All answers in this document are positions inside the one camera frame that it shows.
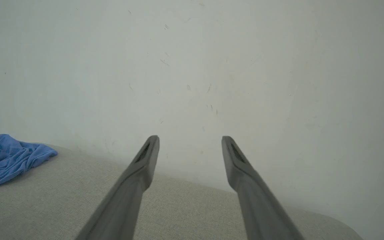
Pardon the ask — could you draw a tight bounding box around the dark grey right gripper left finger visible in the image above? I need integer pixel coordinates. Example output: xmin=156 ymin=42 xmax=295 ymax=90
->
xmin=75 ymin=135 xmax=160 ymax=240

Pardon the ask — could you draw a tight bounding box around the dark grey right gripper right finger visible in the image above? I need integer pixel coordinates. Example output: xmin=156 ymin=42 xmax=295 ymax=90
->
xmin=221 ymin=136 xmax=306 ymax=240

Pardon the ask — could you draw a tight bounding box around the blue white red-striped jersey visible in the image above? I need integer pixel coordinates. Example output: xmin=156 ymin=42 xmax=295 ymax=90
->
xmin=0 ymin=134 xmax=58 ymax=189

